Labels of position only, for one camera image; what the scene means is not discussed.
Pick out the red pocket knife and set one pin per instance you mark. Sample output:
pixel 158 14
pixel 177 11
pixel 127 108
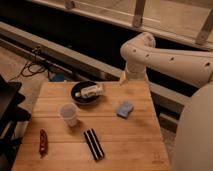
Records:
pixel 43 142

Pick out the black chair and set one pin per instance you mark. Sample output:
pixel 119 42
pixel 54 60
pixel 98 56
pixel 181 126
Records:
pixel 10 115

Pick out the metal floor rail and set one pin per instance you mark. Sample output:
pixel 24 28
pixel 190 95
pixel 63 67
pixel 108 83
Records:
pixel 165 97

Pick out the white bottle in bowl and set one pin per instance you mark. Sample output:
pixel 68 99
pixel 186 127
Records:
pixel 90 91

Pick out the white ceramic cup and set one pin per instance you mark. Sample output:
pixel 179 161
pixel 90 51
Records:
pixel 68 114

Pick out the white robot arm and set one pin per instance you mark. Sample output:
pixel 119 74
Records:
pixel 193 148

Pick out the blue sponge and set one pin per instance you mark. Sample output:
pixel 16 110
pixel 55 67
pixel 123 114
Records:
pixel 125 109

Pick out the black round bowl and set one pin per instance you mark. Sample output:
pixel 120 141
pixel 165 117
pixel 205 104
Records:
pixel 80 100

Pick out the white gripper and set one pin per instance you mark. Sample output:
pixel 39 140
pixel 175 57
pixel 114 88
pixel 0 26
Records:
pixel 129 76

